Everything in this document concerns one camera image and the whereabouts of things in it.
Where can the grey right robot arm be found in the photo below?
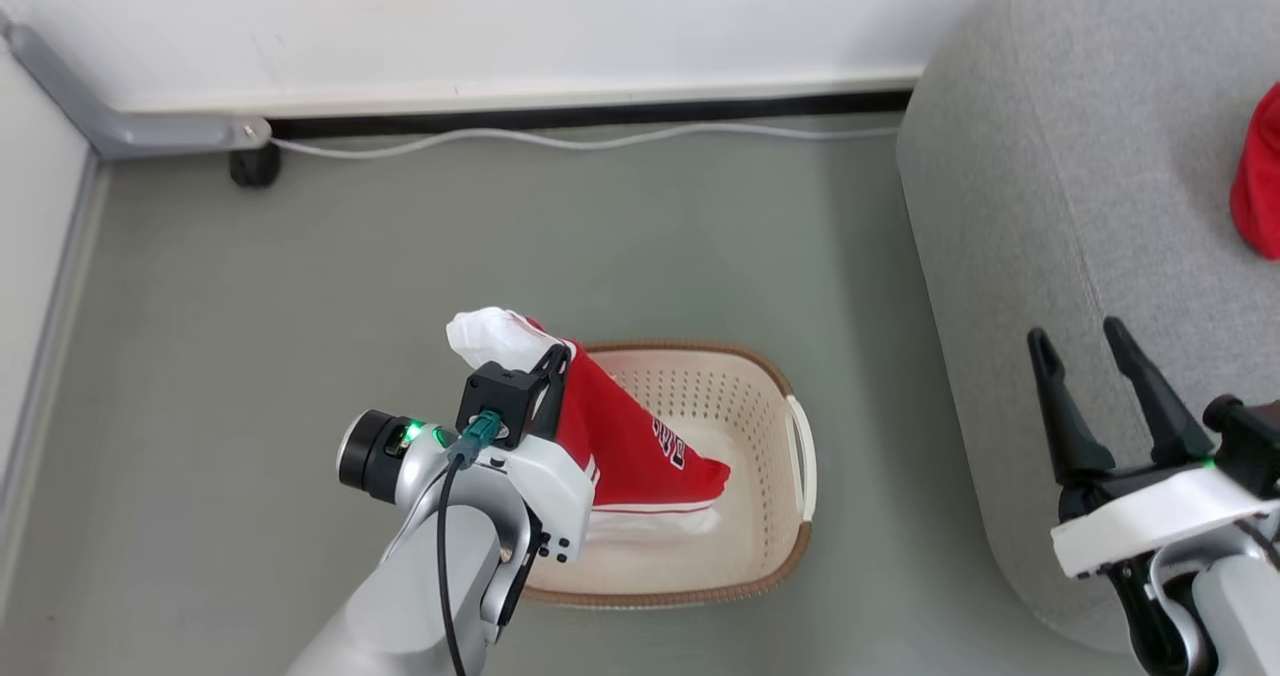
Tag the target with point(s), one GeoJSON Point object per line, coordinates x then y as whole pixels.
{"type": "Point", "coordinates": [1235, 606]}

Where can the red jersey with white trim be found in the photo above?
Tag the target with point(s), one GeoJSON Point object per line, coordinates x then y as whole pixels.
{"type": "Point", "coordinates": [640, 456]}

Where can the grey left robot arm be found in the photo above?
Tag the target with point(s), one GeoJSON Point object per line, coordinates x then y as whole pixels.
{"type": "Point", "coordinates": [420, 596]}

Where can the plain red garment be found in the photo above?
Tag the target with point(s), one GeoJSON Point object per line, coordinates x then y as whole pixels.
{"type": "Point", "coordinates": [1262, 196]}

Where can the grey metal frame leg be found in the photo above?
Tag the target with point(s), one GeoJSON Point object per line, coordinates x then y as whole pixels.
{"type": "Point", "coordinates": [160, 134]}

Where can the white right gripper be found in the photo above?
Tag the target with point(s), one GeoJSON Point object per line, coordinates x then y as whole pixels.
{"type": "Point", "coordinates": [1150, 516]}

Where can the small black floor foot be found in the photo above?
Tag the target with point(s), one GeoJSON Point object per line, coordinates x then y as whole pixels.
{"type": "Point", "coordinates": [255, 166]}

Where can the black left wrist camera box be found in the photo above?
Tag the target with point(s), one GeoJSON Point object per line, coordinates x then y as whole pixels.
{"type": "Point", "coordinates": [495, 396]}

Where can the beige perforated laundry basket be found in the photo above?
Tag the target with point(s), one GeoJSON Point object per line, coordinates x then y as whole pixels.
{"type": "Point", "coordinates": [740, 556]}

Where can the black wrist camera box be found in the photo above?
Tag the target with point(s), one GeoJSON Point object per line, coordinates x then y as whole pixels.
{"type": "Point", "coordinates": [1250, 446]}
{"type": "Point", "coordinates": [495, 396]}

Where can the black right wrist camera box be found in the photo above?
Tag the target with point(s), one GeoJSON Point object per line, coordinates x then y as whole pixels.
{"type": "Point", "coordinates": [1250, 446]}

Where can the grey fabric sofa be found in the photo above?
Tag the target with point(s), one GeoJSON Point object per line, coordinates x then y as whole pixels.
{"type": "Point", "coordinates": [1050, 206]}

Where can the grey skirting strip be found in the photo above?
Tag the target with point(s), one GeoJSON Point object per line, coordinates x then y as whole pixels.
{"type": "Point", "coordinates": [55, 316]}

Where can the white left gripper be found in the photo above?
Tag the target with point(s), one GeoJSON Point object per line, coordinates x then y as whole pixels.
{"type": "Point", "coordinates": [555, 496]}

